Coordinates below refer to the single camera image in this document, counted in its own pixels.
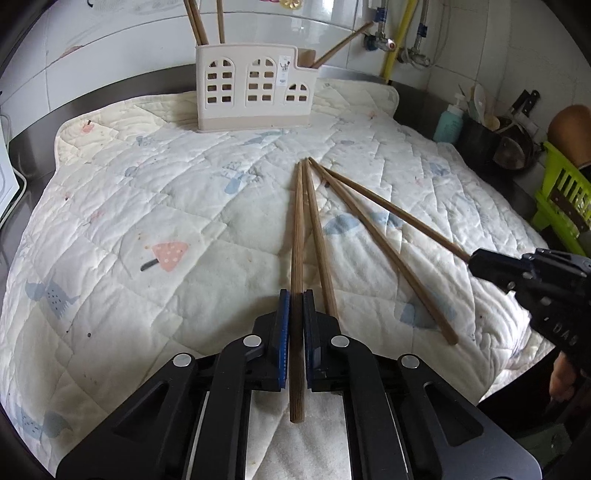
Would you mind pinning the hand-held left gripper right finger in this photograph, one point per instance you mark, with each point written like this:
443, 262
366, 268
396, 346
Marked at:
310, 350

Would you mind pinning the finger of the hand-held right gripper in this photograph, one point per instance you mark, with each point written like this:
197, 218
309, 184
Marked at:
515, 283
496, 264

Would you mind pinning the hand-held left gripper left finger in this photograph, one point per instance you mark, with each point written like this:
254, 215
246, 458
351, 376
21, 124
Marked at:
282, 350

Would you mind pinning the cream house-shaped utensil holder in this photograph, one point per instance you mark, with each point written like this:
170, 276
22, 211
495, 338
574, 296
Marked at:
240, 110

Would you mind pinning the person's right hand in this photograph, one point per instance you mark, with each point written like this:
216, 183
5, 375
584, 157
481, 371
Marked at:
563, 378

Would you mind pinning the green plastic basket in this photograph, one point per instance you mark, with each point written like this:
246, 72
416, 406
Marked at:
565, 194

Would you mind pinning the black utensil pot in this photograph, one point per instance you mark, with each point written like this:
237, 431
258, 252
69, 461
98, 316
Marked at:
478, 138
512, 147

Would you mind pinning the wooden spoon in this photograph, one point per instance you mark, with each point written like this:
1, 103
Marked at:
492, 122

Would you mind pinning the teal plastic bottle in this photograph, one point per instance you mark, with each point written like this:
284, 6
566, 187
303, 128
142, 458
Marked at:
448, 124

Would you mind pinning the wooden cutting board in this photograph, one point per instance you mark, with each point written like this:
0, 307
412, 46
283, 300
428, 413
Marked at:
572, 134

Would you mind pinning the black kitchen cleaver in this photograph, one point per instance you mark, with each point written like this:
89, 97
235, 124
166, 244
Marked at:
526, 104

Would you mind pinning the white spoon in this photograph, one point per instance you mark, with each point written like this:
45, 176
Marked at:
478, 101

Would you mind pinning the white quilted printed mat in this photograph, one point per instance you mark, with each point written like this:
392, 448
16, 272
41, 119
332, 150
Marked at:
161, 207

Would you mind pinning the white microwave oven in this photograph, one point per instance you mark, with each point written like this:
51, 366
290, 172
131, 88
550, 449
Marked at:
7, 184

